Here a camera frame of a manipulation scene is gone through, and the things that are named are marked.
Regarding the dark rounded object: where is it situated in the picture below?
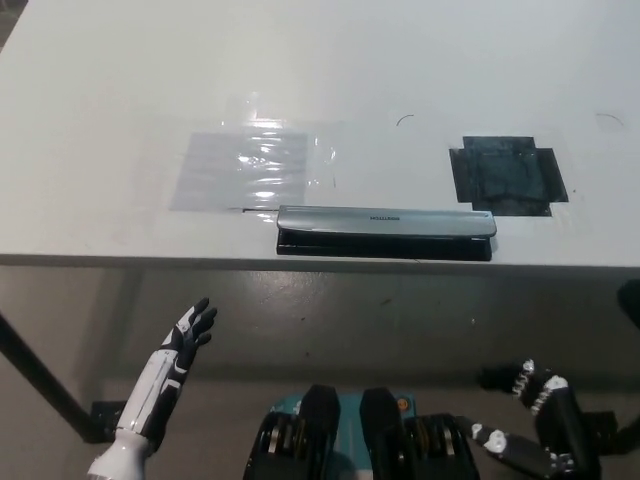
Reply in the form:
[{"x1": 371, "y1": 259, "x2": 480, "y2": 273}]
[{"x1": 616, "y1": 280, "x2": 640, "y2": 327}]

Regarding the clear glossy tape patch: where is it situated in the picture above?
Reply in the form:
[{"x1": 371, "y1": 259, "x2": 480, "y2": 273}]
[{"x1": 219, "y1": 91, "x2": 347, "y2": 193}]

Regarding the black table foot plate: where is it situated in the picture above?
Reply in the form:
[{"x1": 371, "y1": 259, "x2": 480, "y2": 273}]
[
  {"x1": 89, "y1": 399, "x2": 132, "y2": 444},
  {"x1": 581, "y1": 410, "x2": 640, "y2": 455}
]

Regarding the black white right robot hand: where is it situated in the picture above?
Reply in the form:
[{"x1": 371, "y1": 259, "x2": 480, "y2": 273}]
[{"x1": 468, "y1": 358, "x2": 604, "y2": 480}]

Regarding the grey translucent plastic sheet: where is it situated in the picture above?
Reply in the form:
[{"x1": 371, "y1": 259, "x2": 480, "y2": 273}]
[{"x1": 169, "y1": 131, "x2": 310, "y2": 214}]

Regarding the black metal table leg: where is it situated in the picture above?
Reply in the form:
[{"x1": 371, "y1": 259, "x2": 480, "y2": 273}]
[{"x1": 0, "y1": 309, "x2": 97, "y2": 444}]

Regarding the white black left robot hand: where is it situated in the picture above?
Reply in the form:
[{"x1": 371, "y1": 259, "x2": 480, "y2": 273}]
[{"x1": 114, "y1": 297, "x2": 220, "y2": 451}]

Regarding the black tape patch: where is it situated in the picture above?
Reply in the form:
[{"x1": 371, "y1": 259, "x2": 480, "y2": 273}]
[{"x1": 447, "y1": 135, "x2": 570, "y2": 218}]

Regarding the silver black heat sealer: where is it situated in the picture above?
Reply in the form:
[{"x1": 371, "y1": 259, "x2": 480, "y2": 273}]
[{"x1": 275, "y1": 205, "x2": 498, "y2": 262}]

